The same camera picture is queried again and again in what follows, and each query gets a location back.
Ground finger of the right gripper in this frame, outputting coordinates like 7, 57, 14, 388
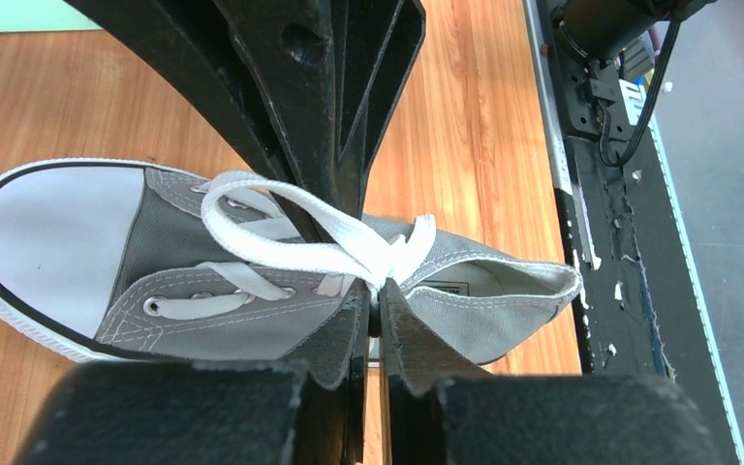
334, 1, 426, 216
71, 1, 340, 207

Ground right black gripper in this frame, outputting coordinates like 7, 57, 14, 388
550, 0, 713, 61

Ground green clipboard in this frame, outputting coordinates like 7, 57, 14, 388
0, 0, 101, 33

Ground grey canvas sneaker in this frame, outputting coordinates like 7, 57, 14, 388
0, 158, 583, 365

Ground white shoelace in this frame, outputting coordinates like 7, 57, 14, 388
142, 170, 437, 321

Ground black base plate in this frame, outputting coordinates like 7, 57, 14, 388
522, 0, 744, 465

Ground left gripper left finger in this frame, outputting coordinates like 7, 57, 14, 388
15, 283, 370, 464

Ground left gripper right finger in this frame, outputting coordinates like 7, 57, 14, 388
378, 280, 720, 464

